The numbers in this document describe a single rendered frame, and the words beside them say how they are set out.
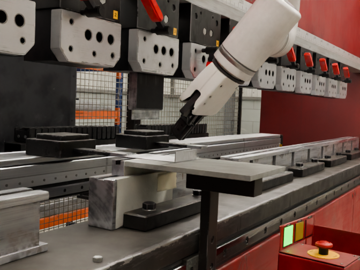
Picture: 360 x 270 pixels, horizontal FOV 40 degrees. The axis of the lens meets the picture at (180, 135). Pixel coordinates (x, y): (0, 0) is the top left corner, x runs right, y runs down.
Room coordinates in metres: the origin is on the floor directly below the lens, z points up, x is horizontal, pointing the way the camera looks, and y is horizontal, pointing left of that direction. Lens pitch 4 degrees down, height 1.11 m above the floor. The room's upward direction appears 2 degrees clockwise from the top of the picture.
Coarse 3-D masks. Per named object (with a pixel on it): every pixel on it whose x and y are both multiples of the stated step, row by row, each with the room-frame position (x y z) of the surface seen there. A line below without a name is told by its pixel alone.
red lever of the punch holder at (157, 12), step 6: (144, 0) 0.91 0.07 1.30; (150, 0) 0.91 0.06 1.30; (144, 6) 0.92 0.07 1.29; (150, 6) 0.92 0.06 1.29; (156, 6) 0.92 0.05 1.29; (150, 12) 0.93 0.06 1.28; (156, 12) 0.93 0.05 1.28; (150, 18) 0.94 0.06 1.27; (156, 18) 0.93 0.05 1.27; (162, 18) 0.94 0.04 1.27; (156, 24) 0.95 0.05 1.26; (162, 24) 0.95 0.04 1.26; (156, 30) 0.96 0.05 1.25; (162, 30) 0.95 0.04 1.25; (168, 30) 0.95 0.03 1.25
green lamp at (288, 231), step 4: (284, 228) 1.16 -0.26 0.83; (288, 228) 1.17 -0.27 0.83; (292, 228) 1.19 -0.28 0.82; (284, 232) 1.16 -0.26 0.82; (288, 232) 1.17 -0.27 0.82; (292, 232) 1.19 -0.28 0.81; (284, 236) 1.16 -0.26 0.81; (288, 236) 1.17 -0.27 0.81; (284, 240) 1.16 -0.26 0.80; (288, 240) 1.17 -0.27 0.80; (284, 244) 1.16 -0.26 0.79; (288, 244) 1.17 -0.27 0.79
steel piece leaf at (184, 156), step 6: (192, 150) 1.02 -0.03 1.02; (144, 156) 1.04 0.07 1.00; (150, 156) 1.04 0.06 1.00; (156, 156) 1.04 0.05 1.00; (162, 156) 1.05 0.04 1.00; (168, 156) 1.05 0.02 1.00; (174, 156) 1.06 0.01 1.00; (180, 156) 0.98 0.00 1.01; (186, 156) 1.00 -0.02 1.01; (192, 156) 1.02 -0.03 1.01; (174, 162) 0.96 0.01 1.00
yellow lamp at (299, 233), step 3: (300, 222) 1.22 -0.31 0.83; (303, 222) 1.24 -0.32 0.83; (297, 225) 1.21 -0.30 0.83; (300, 225) 1.22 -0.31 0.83; (303, 225) 1.24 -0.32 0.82; (297, 228) 1.21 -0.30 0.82; (300, 228) 1.22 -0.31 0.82; (297, 231) 1.21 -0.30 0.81; (300, 231) 1.23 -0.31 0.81; (297, 234) 1.21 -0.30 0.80; (300, 234) 1.23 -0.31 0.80; (297, 237) 1.21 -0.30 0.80; (300, 237) 1.23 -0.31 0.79; (297, 240) 1.21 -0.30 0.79
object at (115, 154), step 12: (60, 132) 1.20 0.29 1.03; (36, 144) 1.12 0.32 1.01; (48, 144) 1.10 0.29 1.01; (60, 144) 1.08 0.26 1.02; (72, 144) 1.11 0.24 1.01; (84, 144) 1.15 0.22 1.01; (48, 156) 1.10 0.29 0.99; (60, 156) 1.08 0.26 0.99; (72, 156) 1.12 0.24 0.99; (120, 156) 1.05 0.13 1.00
